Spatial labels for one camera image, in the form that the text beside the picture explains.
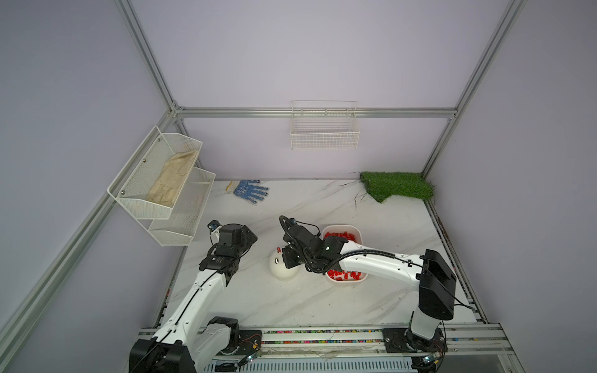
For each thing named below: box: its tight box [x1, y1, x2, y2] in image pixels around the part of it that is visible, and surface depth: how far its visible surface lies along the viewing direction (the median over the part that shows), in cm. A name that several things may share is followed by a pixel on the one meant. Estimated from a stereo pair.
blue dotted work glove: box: [225, 179, 269, 204], surface depth 120 cm
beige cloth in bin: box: [146, 149, 199, 208], surface depth 80 cm
